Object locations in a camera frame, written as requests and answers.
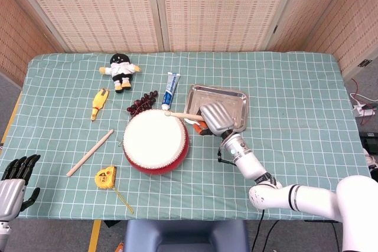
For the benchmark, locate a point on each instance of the stainless steel tray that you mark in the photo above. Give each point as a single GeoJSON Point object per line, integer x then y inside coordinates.
{"type": "Point", "coordinates": [233, 101]}

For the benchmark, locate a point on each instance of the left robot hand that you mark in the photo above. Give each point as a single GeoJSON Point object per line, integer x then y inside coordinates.
{"type": "Point", "coordinates": [11, 190]}

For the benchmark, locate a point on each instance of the white power strip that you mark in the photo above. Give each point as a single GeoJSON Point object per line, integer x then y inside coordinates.
{"type": "Point", "coordinates": [364, 111]}

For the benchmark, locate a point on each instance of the white blue toothpaste tube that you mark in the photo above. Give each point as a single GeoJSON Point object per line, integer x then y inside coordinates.
{"type": "Point", "coordinates": [169, 92]}

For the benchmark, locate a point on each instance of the yellow rubber chicken toy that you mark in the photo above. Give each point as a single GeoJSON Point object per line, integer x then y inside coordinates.
{"type": "Point", "coordinates": [99, 101]}

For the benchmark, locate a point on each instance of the bamboo folding screen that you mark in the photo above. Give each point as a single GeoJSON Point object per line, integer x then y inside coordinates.
{"type": "Point", "coordinates": [206, 7]}

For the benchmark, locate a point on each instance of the yellow tape measure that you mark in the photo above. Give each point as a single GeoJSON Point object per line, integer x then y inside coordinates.
{"type": "Point", "coordinates": [104, 176]}

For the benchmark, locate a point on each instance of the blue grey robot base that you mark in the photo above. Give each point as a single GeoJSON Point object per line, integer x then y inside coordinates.
{"type": "Point", "coordinates": [186, 235]}

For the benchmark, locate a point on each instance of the dark red grape bunch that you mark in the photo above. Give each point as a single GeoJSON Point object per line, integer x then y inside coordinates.
{"type": "Point", "coordinates": [143, 103]}

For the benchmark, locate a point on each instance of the wooden drumstick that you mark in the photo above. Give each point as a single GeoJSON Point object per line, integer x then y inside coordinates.
{"type": "Point", "coordinates": [183, 115]}
{"type": "Point", "coordinates": [88, 154]}

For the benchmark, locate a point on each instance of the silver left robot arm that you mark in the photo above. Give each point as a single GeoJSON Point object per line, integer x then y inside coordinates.
{"type": "Point", "coordinates": [3, 234]}

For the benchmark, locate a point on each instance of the red and white drum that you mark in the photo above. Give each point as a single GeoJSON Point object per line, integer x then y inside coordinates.
{"type": "Point", "coordinates": [153, 142]}

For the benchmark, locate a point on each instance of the green grid-patterned table cloth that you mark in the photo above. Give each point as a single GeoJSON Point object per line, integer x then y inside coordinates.
{"type": "Point", "coordinates": [88, 193]}

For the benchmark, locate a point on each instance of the black and white plush doll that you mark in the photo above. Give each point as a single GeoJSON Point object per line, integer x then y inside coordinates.
{"type": "Point", "coordinates": [119, 69]}

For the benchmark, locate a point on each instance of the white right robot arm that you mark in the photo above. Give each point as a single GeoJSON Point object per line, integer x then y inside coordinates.
{"type": "Point", "coordinates": [295, 197]}

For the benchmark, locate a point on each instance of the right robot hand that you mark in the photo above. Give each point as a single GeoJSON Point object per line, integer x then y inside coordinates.
{"type": "Point", "coordinates": [218, 119]}

